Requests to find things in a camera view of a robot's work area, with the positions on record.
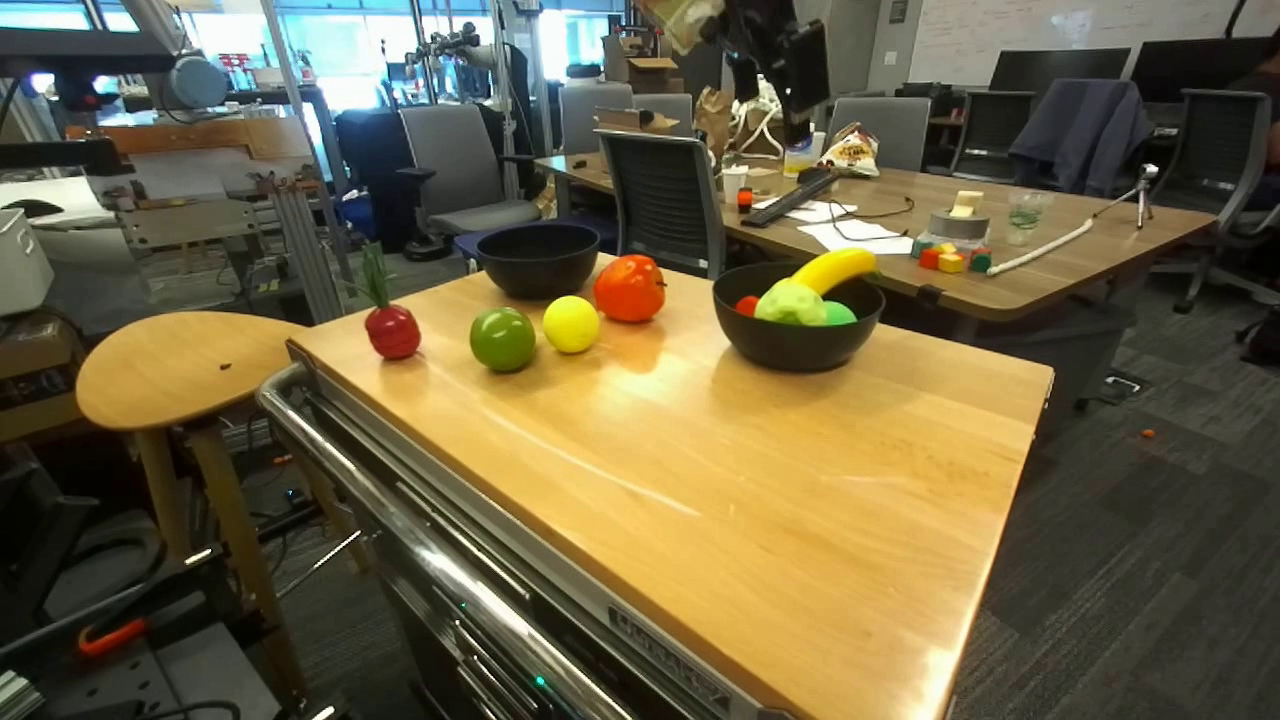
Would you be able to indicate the orange plastic bell pepper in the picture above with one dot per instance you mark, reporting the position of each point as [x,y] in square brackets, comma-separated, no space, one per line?
[631,288]

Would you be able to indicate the yellow round plastic fruit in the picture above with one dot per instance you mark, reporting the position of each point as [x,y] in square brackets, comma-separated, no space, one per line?
[573,324]

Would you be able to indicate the black plastic bowl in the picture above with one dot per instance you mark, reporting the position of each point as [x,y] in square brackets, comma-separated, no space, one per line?
[542,272]
[800,344]

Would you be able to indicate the green apple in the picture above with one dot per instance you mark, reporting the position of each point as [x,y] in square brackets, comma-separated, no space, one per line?
[502,340]

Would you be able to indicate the yellow plastic banana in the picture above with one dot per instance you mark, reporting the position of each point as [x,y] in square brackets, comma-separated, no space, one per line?
[838,270]

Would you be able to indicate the red radish with green leaves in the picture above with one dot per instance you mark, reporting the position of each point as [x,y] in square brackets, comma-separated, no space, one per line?
[395,335]

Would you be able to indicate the red plastic tomato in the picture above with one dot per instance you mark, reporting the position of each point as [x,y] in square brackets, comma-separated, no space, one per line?
[746,305]

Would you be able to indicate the pale yellow-green plastic fruit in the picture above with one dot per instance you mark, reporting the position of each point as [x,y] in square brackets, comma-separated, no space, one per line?
[786,302]

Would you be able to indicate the black long bar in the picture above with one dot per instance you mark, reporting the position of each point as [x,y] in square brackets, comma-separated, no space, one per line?
[795,198]

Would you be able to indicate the grey office chair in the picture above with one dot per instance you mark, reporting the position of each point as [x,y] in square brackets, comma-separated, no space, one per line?
[453,160]
[885,126]
[595,116]

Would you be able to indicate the white paper sheet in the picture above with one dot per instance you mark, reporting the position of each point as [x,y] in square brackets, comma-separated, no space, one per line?
[862,236]

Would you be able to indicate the wooden top tool cart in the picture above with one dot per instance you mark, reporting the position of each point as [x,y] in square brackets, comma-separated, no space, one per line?
[667,654]

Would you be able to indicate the beige crumpled object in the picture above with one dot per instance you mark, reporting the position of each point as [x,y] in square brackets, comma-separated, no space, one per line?
[853,152]

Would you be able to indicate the coloured toy blocks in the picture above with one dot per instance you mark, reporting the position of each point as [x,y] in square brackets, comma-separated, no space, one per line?
[951,257]

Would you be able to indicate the dark blue chair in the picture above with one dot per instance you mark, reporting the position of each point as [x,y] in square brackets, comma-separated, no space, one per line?
[366,160]

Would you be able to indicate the clear plastic container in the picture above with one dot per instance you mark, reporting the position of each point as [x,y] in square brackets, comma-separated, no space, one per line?
[963,226]

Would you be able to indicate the small clear glass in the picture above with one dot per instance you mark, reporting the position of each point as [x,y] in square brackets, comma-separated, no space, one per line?
[1026,215]

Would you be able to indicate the white thin stick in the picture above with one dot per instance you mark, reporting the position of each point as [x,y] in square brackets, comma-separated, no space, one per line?
[1045,245]

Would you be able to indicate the black office chair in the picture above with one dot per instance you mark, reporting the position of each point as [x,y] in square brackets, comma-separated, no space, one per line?
[998,126]
[1214,146]

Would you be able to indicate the round wooden stool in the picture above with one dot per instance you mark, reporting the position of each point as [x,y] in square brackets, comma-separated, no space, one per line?
[172,365]

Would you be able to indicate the chair with dark jacket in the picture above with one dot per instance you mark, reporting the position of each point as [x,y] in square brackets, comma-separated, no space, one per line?
[1081,126]

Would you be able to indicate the black computer monitor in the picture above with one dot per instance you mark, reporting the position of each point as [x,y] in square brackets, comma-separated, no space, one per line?
[1062,71]
[1200,67]

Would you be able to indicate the grey round lamp head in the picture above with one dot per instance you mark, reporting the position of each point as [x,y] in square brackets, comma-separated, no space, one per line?
[201,80]

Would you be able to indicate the small silver tripod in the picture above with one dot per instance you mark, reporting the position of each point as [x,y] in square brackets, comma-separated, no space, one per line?
[1143,184]

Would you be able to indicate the black clamp with orange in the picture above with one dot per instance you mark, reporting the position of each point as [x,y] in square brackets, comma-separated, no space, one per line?
[114,636]

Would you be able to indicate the white box device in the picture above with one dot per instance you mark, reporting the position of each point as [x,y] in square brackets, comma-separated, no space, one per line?
[27,267]

